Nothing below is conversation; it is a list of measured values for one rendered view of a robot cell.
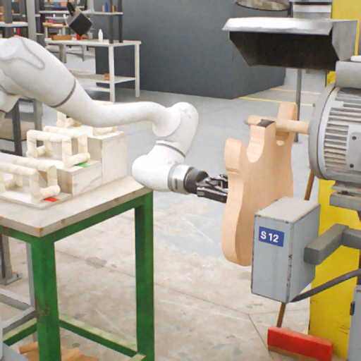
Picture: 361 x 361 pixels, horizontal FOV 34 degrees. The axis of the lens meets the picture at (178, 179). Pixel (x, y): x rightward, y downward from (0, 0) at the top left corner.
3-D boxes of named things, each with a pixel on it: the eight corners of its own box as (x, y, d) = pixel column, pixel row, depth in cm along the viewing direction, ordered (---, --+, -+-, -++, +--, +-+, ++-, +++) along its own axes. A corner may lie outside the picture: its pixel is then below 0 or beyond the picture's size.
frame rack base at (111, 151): (127, 175, 229) (127, 131, 224) (103, 185, 216) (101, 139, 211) (73, 165, 242) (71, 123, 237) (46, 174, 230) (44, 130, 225)
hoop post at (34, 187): (42, 200, 197) (41, 173, 194) (35, 203, 194) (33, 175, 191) (35, 199, 198) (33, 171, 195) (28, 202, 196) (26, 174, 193)
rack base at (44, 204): (73, 197, 204) (72, 194, 204) (41, 209, 192) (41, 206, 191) (16, 184, 218) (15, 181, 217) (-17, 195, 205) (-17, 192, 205)
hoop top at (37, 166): (58, 172, 201) (57, 162, 200) (51, 174, 198) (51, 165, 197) (16, 163, 211) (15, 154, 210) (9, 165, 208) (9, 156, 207)
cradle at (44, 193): (62, 193, 203) (61, 184, 202) (38, 203, 193) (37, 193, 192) (54, 192, 204) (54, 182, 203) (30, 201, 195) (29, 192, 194)
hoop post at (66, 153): (74, 166, 207) (72, 139, 204) (68, 168, 205) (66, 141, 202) (67, 165, 209) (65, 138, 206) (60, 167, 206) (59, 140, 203)
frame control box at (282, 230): (376, 308, 145) (388, 208, 138) (345, 348, 129) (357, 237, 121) (285, 281, 159) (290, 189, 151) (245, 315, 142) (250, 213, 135)
